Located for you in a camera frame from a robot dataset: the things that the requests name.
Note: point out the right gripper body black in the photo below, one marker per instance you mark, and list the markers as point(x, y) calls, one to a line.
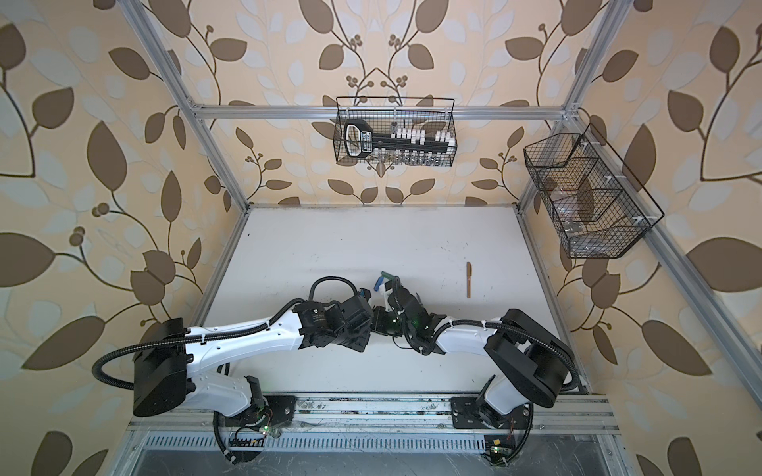
point(387, 323)

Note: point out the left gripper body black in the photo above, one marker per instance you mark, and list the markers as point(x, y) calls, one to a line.
point(357, 339)

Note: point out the brown pen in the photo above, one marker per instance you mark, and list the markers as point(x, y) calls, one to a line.
point(468, 280)

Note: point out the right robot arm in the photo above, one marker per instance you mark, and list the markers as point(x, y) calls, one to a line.
point(535, 366)

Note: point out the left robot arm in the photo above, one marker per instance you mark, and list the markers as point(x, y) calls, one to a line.
point(179, 366)

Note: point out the black tool in basket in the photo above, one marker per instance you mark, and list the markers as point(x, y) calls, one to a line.
point(361, 141)

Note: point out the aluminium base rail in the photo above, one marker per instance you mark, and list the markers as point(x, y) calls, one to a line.
point(427, 423)

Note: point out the back wire basket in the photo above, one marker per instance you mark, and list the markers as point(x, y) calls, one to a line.
point(427, 112)

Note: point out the wire basket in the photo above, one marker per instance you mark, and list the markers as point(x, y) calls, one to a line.
point(598, 206)
point(427, 112)

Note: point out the right wire basket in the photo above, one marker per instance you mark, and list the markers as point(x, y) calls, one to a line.
point(598, 206)

